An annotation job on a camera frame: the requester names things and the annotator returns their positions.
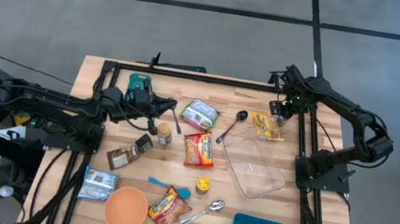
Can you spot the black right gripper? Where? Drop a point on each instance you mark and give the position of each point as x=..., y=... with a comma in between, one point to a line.
x=292, y=88

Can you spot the black spoon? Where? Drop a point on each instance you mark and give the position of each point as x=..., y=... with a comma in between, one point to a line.
x=177, y=123
x=233, y=123

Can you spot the teal plastic basket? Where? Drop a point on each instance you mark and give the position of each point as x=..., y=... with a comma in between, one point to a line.
x=136, y=80

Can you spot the yellow tape roll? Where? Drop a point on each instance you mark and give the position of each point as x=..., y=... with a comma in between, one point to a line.
x=22, y=118

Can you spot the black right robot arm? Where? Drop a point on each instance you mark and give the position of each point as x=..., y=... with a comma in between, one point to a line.
x=345, y=107

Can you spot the yellow ramen packet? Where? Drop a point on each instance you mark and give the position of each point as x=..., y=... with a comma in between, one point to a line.
x=265, y=125

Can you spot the roast beef ramen packet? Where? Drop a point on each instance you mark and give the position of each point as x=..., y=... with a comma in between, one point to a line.
x=168, y=208

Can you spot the small jar yellow lid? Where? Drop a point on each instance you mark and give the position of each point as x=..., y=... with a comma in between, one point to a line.
x=203, y=185

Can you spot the white bottle cap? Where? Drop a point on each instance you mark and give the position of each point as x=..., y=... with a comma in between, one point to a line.
x=6, y=191

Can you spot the orange bowl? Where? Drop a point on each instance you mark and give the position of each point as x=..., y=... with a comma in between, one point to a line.
x=126, y=209

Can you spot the black aluminium table frame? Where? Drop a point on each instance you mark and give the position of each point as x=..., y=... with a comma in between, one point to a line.
x=209, y=78

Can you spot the teal spatula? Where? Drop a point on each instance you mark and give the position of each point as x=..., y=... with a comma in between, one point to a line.
x=172, y=188

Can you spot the black frame clamp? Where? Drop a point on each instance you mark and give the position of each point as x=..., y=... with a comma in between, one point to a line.
x=156, y=60

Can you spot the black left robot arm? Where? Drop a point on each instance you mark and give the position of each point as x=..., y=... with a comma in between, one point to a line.
x=57, y=99

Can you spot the silver metal spoon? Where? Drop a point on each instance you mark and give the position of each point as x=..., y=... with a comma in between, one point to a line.
x=204, y=211

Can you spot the brown snack packet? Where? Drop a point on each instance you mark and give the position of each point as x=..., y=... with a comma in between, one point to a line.
x=121, y=158

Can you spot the pink green ramen packet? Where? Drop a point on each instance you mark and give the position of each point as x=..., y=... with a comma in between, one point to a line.
x=199, y=114

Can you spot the blue white snack packet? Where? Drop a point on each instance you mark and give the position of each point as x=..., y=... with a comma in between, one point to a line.
x=98, y=184

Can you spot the seasoning jar tan lid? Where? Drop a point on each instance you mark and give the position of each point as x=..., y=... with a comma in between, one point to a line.
x=163, y=132

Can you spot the clear plastic container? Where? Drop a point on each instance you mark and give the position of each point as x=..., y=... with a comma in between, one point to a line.
x=255, y=169

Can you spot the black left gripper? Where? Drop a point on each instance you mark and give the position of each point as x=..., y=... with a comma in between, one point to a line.
x=141, y=99

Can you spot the red beef ramen packet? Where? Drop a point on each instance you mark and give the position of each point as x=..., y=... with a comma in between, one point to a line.
x=199, y=150

